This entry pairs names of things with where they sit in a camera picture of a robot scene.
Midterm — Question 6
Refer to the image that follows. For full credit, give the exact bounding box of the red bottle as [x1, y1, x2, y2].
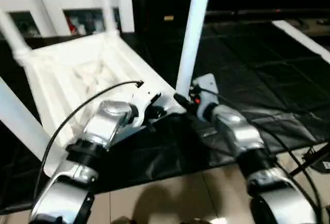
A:
[67, 18, 77, 35]

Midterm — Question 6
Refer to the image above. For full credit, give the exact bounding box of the white plastic table top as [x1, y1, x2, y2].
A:
[13, 31, 187, 178]

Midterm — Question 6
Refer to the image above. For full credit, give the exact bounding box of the black stand foot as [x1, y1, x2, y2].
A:
[289, 146, 330, 177]

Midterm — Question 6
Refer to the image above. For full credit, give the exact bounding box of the white plastic table leg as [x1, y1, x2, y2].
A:
[0, 10, 31, 65]
[98, 0, 120, 37]
[175, 0, 214, 98]
[0, 77, 53, 162]

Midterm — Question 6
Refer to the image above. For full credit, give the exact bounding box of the black work mat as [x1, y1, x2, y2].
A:
[0, 21, 330, 212]

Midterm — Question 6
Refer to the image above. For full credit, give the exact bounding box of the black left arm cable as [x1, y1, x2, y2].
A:
[32, 80, 145, 204]

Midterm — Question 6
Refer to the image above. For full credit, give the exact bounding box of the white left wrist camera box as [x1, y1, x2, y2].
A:
[130, 88, 163, 128]

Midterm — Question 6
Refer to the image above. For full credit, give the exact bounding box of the black power adapter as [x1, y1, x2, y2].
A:
[313, 158, 330, 172]

